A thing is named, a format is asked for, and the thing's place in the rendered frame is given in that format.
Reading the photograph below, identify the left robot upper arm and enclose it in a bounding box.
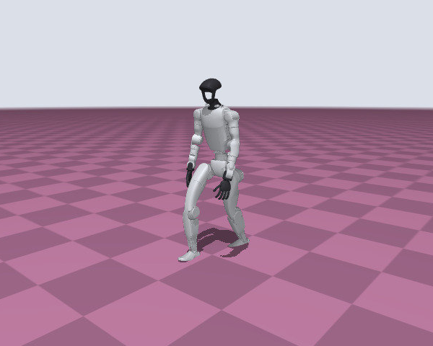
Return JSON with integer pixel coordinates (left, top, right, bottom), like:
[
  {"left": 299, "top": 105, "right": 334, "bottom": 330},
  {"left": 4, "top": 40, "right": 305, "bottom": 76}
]
[{"left": 224, "top": 110, "right": 240, "bottom": 151}]

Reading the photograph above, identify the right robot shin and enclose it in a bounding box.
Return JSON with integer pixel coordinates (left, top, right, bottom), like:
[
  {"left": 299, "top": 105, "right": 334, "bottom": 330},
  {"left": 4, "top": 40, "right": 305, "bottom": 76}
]
[{"left": 183, "top": 211, "right": 199, "bottom": 254}]

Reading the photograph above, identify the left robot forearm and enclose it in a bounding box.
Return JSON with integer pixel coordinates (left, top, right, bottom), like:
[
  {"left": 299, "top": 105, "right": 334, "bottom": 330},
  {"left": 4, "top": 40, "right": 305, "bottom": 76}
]
[{"left": 225, "top": 141, "right": 240, "bottom": 179}]

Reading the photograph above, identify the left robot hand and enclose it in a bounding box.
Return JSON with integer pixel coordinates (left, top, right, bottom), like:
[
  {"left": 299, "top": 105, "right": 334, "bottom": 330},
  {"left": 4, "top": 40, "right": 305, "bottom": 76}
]
[{"left": 213, "top": 170, "right": 232, "bottom": 200}]

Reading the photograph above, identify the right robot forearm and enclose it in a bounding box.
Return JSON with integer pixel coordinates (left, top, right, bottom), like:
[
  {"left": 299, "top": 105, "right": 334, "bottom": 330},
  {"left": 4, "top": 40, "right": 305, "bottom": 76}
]
[{"left": 187, "top": 137, "right": 200, "bottom": 169}]

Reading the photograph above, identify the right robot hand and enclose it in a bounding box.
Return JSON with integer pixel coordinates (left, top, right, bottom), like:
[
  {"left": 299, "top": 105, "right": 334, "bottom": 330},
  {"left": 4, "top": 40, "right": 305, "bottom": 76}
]
[{"left": 186, "top": 162, "right": 194, "bottom": 187}]

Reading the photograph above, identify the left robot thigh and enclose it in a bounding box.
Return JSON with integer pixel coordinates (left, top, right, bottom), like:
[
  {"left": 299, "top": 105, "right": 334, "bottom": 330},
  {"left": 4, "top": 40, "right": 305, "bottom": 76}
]
[{"left": 223, "top": 168, "right": 244, "bottom": 220}]

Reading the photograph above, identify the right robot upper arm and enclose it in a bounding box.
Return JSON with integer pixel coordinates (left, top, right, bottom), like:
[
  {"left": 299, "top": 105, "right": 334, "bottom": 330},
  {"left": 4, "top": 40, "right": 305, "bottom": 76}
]
[{"left": 192, "top": 108, "right": 204, "bottom": 145}]

